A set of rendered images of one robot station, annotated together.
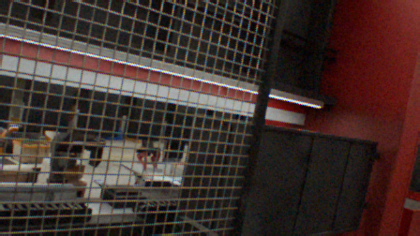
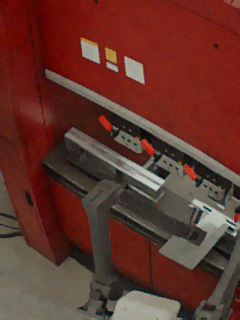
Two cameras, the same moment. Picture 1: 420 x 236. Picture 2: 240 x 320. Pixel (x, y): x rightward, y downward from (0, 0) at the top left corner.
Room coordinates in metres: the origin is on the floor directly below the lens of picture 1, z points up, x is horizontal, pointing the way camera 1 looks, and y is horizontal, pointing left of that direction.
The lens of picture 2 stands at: (2.23, 1.79, 3.61)
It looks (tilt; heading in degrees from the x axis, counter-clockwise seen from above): 52 degrees down; 265
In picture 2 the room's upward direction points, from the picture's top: 7 degrees counter-clockwise
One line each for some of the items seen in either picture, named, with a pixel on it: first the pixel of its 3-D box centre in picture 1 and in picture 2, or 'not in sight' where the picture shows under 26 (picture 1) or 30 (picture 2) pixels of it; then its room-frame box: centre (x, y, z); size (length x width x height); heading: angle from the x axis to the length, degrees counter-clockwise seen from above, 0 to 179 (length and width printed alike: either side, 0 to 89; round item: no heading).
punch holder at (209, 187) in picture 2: (183, 123); (213, 174); (1.74, 0.10, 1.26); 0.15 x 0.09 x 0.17; 131
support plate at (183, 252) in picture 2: (150, 171); (195, 239); (1.83, 0.22, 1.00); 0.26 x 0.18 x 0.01; 41
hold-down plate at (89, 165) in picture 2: not in sight; (96, 172); (2.15, -0.29, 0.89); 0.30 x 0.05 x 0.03; 131
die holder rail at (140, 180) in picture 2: not in sight; (113, 164); (2.08, -0.29, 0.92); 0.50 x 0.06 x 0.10; 131
